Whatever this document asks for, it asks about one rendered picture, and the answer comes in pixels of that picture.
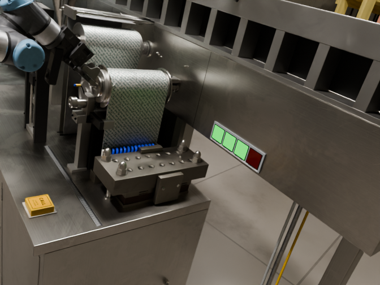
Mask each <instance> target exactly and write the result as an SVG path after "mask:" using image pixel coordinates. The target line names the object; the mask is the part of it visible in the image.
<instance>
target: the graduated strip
mask: <svg viewBox="0 0 380 285"><path fill-rule="evenodd" d="M44 148H45V149H46V151H47V152H48V154H49V155H50V156H51V158H52V160H53V161H54V163H55V164H56V166H57V168H58V169H59V170H60V172H61V173H62V175H63V176H64V178H65V180H66V181H67V183H68V184H69V186H70V187H71V189H72V190H73V192H74V193H75V195H76V196H77V198H78V199H79V201H80V202H81V204H82V206H83V207H84V209H85V210H86V211H87V213H88V214H89V216H90V217H91V219H92V221H93V222H94V224H95V225H96V227H99V226H103V224H102V223H101V221H100V220H99V218H98V217H97V216H96V214H95V212H94V211H93V209H92V208H91V207H90V205H89V204H88V202H87V201H86V199H85V198H84V196H83V195H82V193H81V192H80V190H79V189H78V187H77V186H76V184H75V183H74V181H73V180H72V179H71V177H70V176H69V174H68V173H67V171H66V170H65V168H64V167H63V165H62V164H61V163H60V161H59V159H58V158H57V156H56V155H55V154H54V152H53V151H52V149H51V148H50V146H49V145H48V146H44Z"/></svg>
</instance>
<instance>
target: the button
mask: <svg viewBox="0 0 380 285"><path fill-rule="evenodd" d="M25 205H26V207H27V209H28V211H29V213H30V215H31V217H32V216H35V215H40V214H46V213H51V212H54V205H53V203H52V201H51V199H50V197H49V196H48V195H40V196H34V197H29V198H25Z"/></svg>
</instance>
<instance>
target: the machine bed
mask: <svg viewBox="0 0 380 285"><path fill-rule="evenodd" d="M24 99H25V85H18V84H0V179H1V181H2V183H3V186H4V188H5V190H6V193H7V195H8V197H9V200H10V203H11V205H12V207H13V209H14V212H15V214H16V217H17V219H18V221H19V223H20V226H21V229H22V230H23V233H24V236H25V238H26V240H27V242H28V245H29V247H30V249H31V252H32V254H33V256H38V255H41V254H45V253H49V252H53V251H57V250H60V249H63V248H67V247H71V246H74V245H78V244H81V243H86V242H88V241H92V240H96V239H100V238H104V237H107V236H110V235H114V234H118V233H121V232H125V231H128V230H133V229H135V228H139V227H143V226H147V225H150V224H154V223H157V222H161V221H165V220H168V219H171V218H175V217H179V216H182V215H186V214H190V213H194V212H197V211H200V210H204V209H208V208H209V206H210V202H211V200H210V199H209V198H208V197H207V196H206V195H204V194H203V193H202V192H201V191H200V190H199V189H198V188H197V187H196V186H195V185H194V184H192V183H191V184H190V185H189V188H188V193H187V194H183V195H179V196H178V199H177V200H172V201H168V202H163V203H160V204H155V203H154V202H147V203H144V204H140V205H135V206H130V207H127V208H123V207H122V206H121V205H120V203H119V202H118V201H117V200H116V198H115V197H114V199H113V200H106V199H104V195H105V194H106V191H107V188H106V187H105V186H104V185H103V183H96V184H94V183H93V182H92V180H91V179H90V170H88V169H87V171H80V172H73V173H72V172H71V171H70V169H69V168H68V167H67V164H69V163H74V160H75V149H76V138H77V134H76V133H72V134H63V132H60V133H57V132H59V125H60V117H61V104H50V102H49V106H48V116H47V134H46V142H37V143H34V142H33V139H32V136H31V135H30V134H29V132H28V130H27V129H26V128H24ZM48 145H49V146H50V148H51V149H52V151H53V152H54V154H55V155H56V156H57V158H58V159H59V161H60V163H61V164H62V165H63V167H64V168H65V170H66V171H67V173H68V174H69V176H70V177H71V179H72V180H73V181H74V183H75V184H76V186H77V187H78V189H79V190H80V192H81V193H82V195H83V196H84V198H85V199H86V201H87V202H88V204H89V205H90V207H91V208H92V209H93V211H94V212H95V214H96V216H97V217H98V218H99V220H100V221H101V223H102V224H103V226H99V227H96V225H95V224H94V222H93V221H92V219H91V217H90V216H89V214H88V213H87V211H86V210H85V209H84V207H83V206H82V204H81V202H80V201H79V199H78V198H77V196H76V195H75V193H74V192H73V190H72V189H71V187H70V186H69V184H68V183H67V181H66V180H65V178H64V176H63V175H62V173H61V172H60V170H59V169H58V168H57V166H56V164H55V163H54V161H53V160H52V158H51V156H50V155H49V154H48V152H47V151H46V149H45V148H44V146H48ZM40 195H48V196H49V197H50V199H51V201H52V203H53V205H54V208H55V210H56V211H57V213H55V214H49V215H45V216H41V217H36V218H31V219H29V217H28V215H27V212H26V211H25V208H24V206H23V204H22V202H25V198H29V197H34V196H40Z"/></svg>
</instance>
